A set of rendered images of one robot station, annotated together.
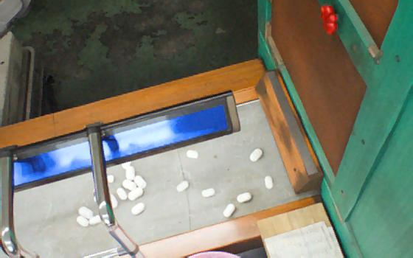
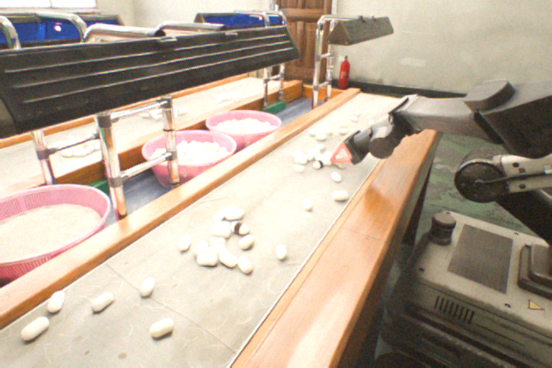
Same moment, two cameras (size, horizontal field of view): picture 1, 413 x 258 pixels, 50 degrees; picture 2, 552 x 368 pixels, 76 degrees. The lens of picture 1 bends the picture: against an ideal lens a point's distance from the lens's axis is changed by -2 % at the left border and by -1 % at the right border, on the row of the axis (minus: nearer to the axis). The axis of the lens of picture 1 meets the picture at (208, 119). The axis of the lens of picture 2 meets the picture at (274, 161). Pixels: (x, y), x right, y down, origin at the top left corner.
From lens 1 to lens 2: 102 cm
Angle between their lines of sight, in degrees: 85
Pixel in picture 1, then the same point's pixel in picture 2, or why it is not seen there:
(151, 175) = (202, 277)
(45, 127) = (369, 228)
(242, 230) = (21, 285)
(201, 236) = (81, 254)
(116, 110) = (328, 291)
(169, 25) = not seen: outside the picture
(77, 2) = not seen: outside the picture
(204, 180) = (120, 315)
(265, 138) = not seen: outside the picture
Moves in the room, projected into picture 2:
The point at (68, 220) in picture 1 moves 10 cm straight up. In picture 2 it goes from (245, 208) to (245, 167)
